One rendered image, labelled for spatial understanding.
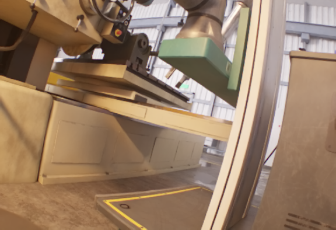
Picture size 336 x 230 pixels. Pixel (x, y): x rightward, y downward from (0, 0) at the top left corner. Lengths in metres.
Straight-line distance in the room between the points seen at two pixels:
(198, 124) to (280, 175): 0.96
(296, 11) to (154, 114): 9.12
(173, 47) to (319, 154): 0.44
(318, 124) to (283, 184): 0.14
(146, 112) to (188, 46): 1.05
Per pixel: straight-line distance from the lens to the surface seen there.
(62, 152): 1.56
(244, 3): 1.25
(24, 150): 1.42
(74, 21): 1.44
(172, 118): 1.43
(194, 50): 0.54
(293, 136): 0.46
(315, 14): 10.09
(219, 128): 1.31
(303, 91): 0.48
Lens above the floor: 0.61
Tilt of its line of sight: 4 degrees up
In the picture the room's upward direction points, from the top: 15 degrees clockwise
